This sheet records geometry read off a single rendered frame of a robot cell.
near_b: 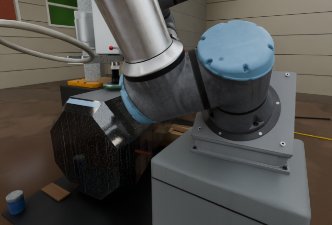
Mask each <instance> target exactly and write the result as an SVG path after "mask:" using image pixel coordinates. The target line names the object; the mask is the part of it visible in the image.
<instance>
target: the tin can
mask: <svg viewBox="0 0 332 225"><path fill-rule="evenodd" d="M6 201H7V205H8V209H9V213H10V214H11V215H16V214H19V213H21V212H22V211H23V210H24V209H25V208H26V204H25V200H24V195H23V191H21V190H16V191H13V192H11V193H10V194H8V195H7V196H6Z"/></svg>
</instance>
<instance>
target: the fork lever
mask: <svg viewBox="0 0 332 225"><path fill-rule="evenodd" d="M87 57H89V55H82V56H67V58H73V59H82V58H87ZM124 59H125V58H124V56H123V55H109V56H108V55H95V58H94V60H93V61H91V62H88V63H82V64H94V63H108V62H122V61H124ZM68 64H77V63H68Z"/></svg>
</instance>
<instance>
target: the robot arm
mask: <svg viewBox="0 0 332 225"><path fill-rule="evenodd" d="M185 1H187V0H94V2H95V3H96V5H97V7H98V9H99V11H100V13H101V15H102V17H103V19H104V20H105V22H106V24H107V26H108V28H109V30H110V32H111V34H112V36H113V38H114V39H115V41H116V43H117V45H118V47H119V49H120V51H121V53H122V55H123V56H124V62H123V65H122V68H121V71H122V74H121V76H120V81H119V87H120V88H121V91H120V93H121V97H122V100H123V102H124V105H125V107H126V109H127V110H128V112H129V113H130V114H131V115H132V117H133V118H134V119H135V120H136V121H138V122H140V123H143V124H149V123H158V122H162V121H164V120H168V119H172V118H176V117H180V116H184V115H188V114H192V113H197V112H200V111H204V110H207V112H208V115H209V117H210V119H211V121H212V122H213V123H214V125H215V126H217V127H218V128H219V129H221V130H223V131H225V132H228V133H232V134H248V133H252V132H255V131H257V130H259V129H260V128H262V127H263V126H264V125H265V124H266V123H267V122H268V121H269V119H270V117H271V115H272V111H273V106H274V103H273V97H272V95H271V92H270V91H269V84H270V79H271V74H272V69H273V66H274V62H275V56H274V42H273V39H272V37H271V36H270V34H269V33H268V32H267V31H266V30H265V29H264V28H262V27H259V26H258V25H257V24H255V23H252V22H248V21H241V20H233V21H228V22H227V23H219V24H217V25H215V26H213V27H211V28H209V29H208V30H207V31H206V32H205V33H204V34H203V35H202V36H201V40H200V41H199V42H198V46H197V48H195V49H192V50H188V51H184V48H183V45H182V43H181V42H179V38H177V33H176V28H175V21H174V17H173V16H172V14H171V12H170V9H169V8H170V7H173V6H175V5H177V4H180V3H182V2H185Z"/></svg>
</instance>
